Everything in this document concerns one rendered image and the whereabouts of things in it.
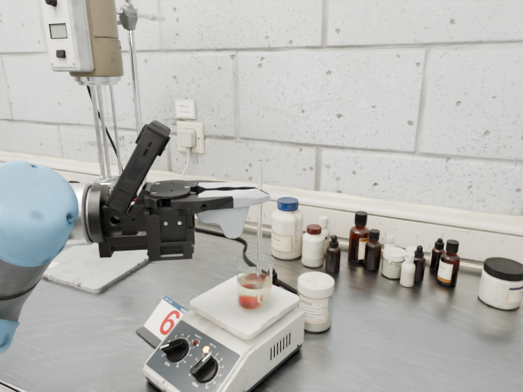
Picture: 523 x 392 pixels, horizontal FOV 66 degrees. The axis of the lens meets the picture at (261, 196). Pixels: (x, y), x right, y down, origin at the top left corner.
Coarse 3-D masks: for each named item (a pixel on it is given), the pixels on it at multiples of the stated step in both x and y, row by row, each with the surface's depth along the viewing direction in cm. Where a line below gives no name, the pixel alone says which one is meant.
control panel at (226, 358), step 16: (176, 336) 55; (192, 336) 55; (208, 336) 54; (160, 352) 54; (192, 352) 53; (208, 352) 52; (224, 352) 51; (160, 368) 53; (176, 368) 52; (224, 368) 50; (176, 384) 50; (192, 384) 49; (208, 384) 49
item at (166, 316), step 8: (160, 304) 67; (168, 304) 66; (160, 312) 66; (168, 312) 65; (176, 312) 65; (152, 320) 66; (160, 320) 65; (168, 320) 64; (176, 320) 63; (160, 328) 64; (168, 328) 63
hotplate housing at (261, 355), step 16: (192, 320) 57; (208, 320) 56; (288, 320) 57; (224, 336) 53; (256, 336) 53; (272, 336) 54; (288, 336) 57; (240, 352) 50; (256, 352) 51; (272, 352) 54; (288, 352) 58; (144, 368) 54; (240, 368) 49; (256, 368) 52; (272, 368) 55; (160, 384) 52; (224, 384) 48; (240, 384) 50; (256, 384) 53
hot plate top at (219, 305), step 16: (224, 288) 61; (272, 288) 61; (192, 304) 57; (208, 304) 57; (224, 304) 57; (272, 304) 57; (288, 304) 57; (224, 320) 53; (240, 320) 53; (256, 320) 53; (272, 320) 54; (240, 336) 51
